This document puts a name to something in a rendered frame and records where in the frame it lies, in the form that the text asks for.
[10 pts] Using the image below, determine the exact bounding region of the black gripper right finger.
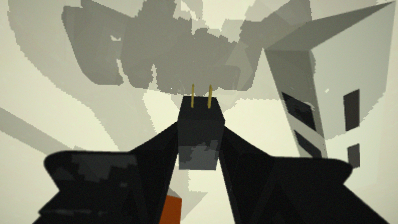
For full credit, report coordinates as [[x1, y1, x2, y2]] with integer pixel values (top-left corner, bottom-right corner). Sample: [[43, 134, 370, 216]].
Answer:
[[218, 126, 353, 224]]

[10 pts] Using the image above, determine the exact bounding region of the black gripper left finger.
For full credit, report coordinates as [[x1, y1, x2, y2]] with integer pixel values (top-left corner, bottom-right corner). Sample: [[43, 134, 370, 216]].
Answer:
[[43, 121, 178, 224]]

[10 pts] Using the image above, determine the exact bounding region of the black two-prong plug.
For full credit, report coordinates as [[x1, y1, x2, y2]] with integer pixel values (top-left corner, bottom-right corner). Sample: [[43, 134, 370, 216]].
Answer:
[[177, 84, 225, 170]]

